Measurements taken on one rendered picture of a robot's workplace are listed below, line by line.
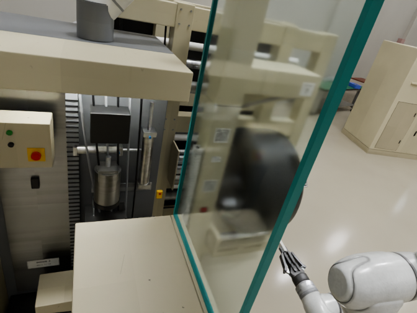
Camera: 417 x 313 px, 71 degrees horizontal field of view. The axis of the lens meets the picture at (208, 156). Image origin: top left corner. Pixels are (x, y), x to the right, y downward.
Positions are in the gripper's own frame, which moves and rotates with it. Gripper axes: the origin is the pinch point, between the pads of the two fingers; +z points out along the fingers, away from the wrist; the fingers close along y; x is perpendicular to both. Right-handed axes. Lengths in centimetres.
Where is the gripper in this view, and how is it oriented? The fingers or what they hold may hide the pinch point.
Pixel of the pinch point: (282, 246)
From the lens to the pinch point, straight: 161.8
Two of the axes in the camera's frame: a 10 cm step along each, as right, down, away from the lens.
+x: -2.4, 7.8, 5.8
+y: -9.2, 0.0, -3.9
